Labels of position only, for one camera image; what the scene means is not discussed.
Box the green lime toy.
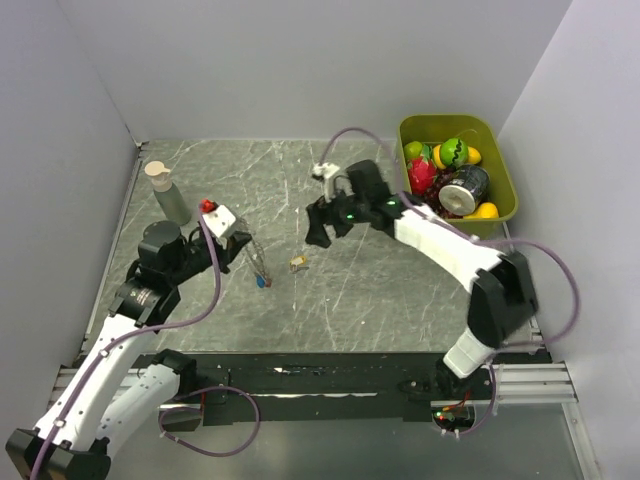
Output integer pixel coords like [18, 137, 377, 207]
[403, 141, 424, 161]

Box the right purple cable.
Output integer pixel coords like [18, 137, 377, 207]
[317, 127, 581, 442]

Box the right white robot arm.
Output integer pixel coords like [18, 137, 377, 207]
[305, 160, 538, 399]

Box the dark grapes toy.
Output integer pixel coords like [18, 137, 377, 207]
[420, 170, 457, 219]

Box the black mounting base plate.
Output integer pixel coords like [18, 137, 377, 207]
[134, 351, 496, 427]

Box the yellow banana toy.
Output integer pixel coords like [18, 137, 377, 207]
[464, 202, 500, 219]

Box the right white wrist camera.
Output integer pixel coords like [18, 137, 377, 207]
[311, 162, 341, 203]

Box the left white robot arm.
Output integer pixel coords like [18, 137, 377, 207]
[6, 215, 252, 479]

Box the green watermelon toy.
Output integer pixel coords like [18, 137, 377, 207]
[439, 137, 469, 168]

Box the black tin can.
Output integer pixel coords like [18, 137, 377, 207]
[438, 164, 490, 216]

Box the grey bottle with beige cap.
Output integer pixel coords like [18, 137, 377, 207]
[144, 161, 191, 226]

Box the olive green plastic bin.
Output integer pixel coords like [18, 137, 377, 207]
[394, 113, 519, 239]

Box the yellow lemon toy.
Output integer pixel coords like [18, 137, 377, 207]
[467, 146, 482, 165]

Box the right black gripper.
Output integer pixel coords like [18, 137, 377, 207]
[304, 182, 368, 250]

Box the red dragon fruit toy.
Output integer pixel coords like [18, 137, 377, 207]
[407, 157, 439, 195]

